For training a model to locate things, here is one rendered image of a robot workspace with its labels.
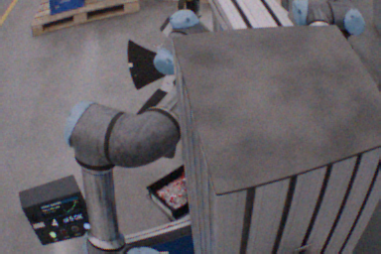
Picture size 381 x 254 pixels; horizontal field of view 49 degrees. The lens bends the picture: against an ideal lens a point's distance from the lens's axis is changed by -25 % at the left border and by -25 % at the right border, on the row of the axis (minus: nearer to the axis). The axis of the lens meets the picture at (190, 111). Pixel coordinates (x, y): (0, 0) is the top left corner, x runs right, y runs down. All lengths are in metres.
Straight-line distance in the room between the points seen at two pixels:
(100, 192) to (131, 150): 0.19
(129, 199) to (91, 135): 1.99
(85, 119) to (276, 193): 0.69
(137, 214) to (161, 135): 1.93
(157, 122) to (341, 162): 0.66
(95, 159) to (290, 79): 0.64
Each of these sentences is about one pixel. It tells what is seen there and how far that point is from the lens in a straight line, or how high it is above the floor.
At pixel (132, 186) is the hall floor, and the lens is 3.14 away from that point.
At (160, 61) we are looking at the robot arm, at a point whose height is 1.55.
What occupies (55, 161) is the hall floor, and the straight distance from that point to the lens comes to 3.41.
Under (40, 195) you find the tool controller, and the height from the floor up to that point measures 1.25.
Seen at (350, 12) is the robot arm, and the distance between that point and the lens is 1.22.
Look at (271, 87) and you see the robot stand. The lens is 0.57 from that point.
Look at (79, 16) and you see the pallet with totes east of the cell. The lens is 4.71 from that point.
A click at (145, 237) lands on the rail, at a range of 1.84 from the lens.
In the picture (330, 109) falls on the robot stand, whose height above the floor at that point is 2.03.
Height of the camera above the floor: 2.39
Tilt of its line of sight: 42 degrees down
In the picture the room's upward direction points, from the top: 5 degrees counter-clockwise
